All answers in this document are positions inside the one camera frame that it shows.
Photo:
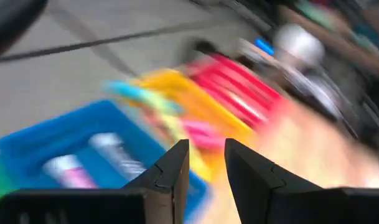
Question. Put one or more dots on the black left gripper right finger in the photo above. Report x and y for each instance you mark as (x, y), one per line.
(285, 205)

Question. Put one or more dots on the white bulb lamp wooden base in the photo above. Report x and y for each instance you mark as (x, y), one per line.
(298, 43)

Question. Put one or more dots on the yellow plastic basket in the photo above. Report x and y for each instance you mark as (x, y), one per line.
(183, 90)

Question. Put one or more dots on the blue highlighter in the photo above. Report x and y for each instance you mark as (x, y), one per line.
(139, 95)

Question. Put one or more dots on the red plastic basket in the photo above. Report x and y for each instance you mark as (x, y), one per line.
(239, 74)

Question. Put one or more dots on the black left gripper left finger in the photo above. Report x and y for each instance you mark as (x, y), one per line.
(99, 207)

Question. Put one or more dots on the blue plastic basket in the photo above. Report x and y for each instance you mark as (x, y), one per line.
(68, 124)

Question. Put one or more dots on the blue Expo marker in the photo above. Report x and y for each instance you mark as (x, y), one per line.
(114, 152)

